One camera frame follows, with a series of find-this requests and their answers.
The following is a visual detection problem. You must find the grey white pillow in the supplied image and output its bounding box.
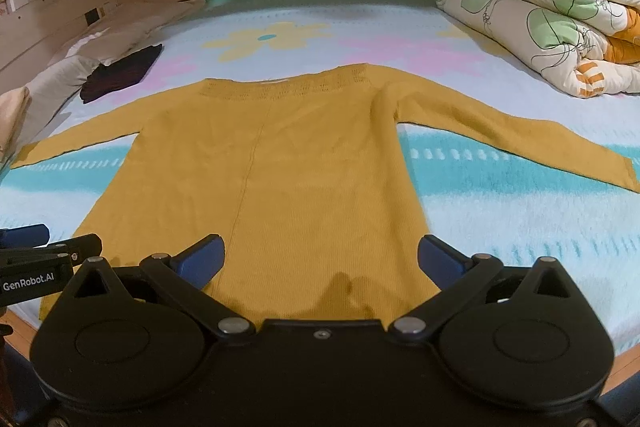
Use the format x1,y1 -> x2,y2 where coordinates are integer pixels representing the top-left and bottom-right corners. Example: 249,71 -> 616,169
1,0 -> 205,161

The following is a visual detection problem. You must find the floral white rolled duvet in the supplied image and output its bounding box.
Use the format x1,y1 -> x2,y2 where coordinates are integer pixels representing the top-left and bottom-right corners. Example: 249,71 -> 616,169
436,0 -> 639,98

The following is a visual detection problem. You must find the folded dark striped garment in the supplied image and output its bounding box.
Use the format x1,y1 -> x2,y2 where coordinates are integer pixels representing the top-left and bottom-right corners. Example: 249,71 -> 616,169
79,43 -> 164,104

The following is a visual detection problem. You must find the black wall socket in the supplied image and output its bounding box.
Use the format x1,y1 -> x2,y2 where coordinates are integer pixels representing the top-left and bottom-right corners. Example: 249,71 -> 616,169
85,9 -> 100,26

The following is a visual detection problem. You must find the mustard yellow knit sweater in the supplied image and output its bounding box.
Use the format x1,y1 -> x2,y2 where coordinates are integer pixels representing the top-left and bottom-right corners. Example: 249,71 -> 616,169
15,64 -> 639,322

